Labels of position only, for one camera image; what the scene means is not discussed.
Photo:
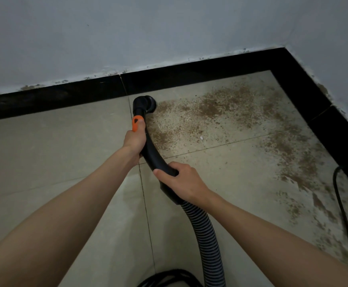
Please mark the person's left hand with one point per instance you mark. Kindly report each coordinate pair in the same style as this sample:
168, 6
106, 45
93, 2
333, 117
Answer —
135, 143

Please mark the person's right forearm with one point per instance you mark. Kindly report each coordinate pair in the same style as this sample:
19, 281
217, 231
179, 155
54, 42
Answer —
281, 251

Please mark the person's right hand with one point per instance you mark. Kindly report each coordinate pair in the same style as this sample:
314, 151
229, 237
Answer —
186, 185

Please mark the person's left forearm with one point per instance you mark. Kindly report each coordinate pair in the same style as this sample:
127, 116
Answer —
51, 230

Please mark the black baseboard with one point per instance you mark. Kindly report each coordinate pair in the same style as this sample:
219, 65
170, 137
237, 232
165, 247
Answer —
57, 98

